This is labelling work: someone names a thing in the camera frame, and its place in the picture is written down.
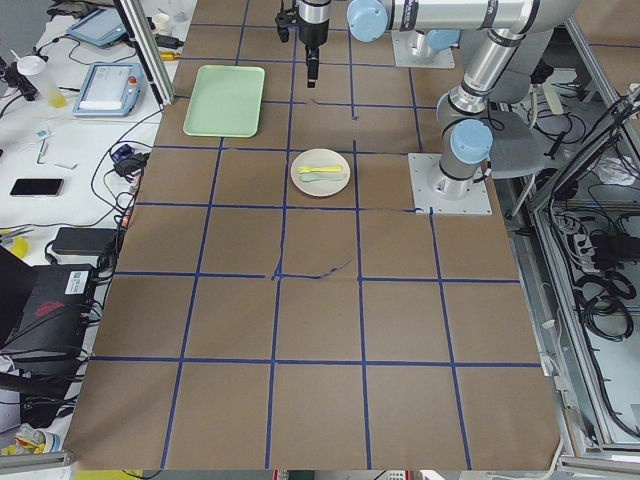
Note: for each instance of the yellow plastic fork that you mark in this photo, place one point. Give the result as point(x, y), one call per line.
point(319, 169)

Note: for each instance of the blue teach pendant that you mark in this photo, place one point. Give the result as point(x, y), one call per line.
point(101, 28)
point(109, 89)

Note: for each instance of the black smartphone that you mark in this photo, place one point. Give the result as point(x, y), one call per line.
point(36, 187)

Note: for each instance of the blue teach pendant near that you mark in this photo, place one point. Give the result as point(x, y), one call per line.
point(109, 89)

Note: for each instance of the aluminium frame post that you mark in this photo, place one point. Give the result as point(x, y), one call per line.
point(137, 27)

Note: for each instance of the cream round plate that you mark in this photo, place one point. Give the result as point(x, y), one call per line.
point(320, 157)

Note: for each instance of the light green plastic spoon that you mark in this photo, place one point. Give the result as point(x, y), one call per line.
point(321, 176)

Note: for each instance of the grey office chair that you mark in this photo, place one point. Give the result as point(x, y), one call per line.
point(515, 151)

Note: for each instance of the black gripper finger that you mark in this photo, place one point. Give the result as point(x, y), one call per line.
point(312, 62)

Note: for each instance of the black power adapter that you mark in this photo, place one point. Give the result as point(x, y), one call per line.
point(82, 241)

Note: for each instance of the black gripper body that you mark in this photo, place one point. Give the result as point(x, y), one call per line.
point(313, 33)

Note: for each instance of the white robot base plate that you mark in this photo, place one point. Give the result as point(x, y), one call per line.
point(434, 192)

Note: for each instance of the white paper cup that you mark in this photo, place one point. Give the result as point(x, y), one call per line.
point(162, 23)

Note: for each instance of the light green plastic tray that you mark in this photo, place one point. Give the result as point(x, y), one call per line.
point(225, 102)

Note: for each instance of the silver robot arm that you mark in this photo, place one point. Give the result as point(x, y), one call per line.
point(467, 141)

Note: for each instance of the squeeze bottle yellow liquid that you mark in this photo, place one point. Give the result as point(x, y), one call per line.
point(34, 68)

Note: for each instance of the blue teach pendant far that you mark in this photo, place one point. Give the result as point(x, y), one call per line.
point(101, 28)

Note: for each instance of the black computer case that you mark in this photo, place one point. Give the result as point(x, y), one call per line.
point(44, 309)

